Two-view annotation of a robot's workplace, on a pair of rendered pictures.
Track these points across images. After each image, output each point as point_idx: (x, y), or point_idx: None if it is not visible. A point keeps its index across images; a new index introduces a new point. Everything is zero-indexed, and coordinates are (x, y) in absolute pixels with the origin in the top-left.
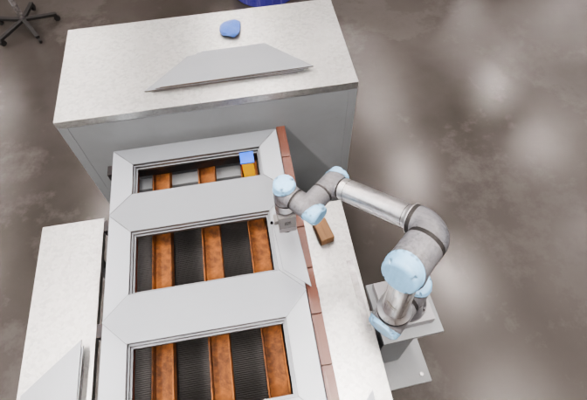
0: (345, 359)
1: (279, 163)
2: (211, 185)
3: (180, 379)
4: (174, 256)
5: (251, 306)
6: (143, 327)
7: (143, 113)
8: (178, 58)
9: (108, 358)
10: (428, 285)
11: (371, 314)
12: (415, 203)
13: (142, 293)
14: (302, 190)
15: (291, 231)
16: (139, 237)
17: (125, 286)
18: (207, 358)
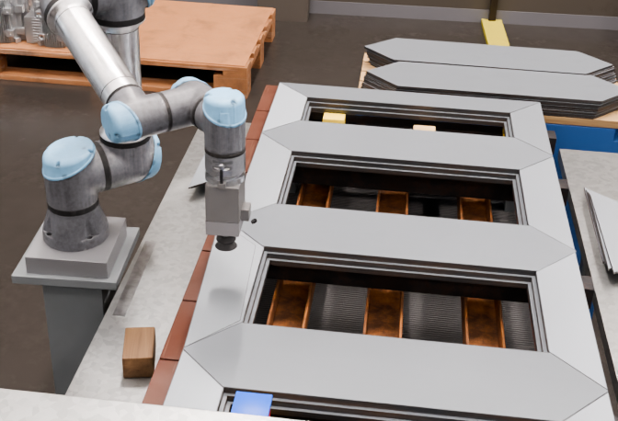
0: (204, 227)
1: (171, 399)
2: (356, 392)
3: (460, 309)
4: None
5: (326, 221)
6: (503, 234)
7: None
8: None
9: (555, 219)
10: (56, 142)
11: (155, 152)
12: (59, 1)
13: (509, 267)
14: (194, 105)
15: (214, 283)
16: None
17: (543, 281)
18: (414, 320)
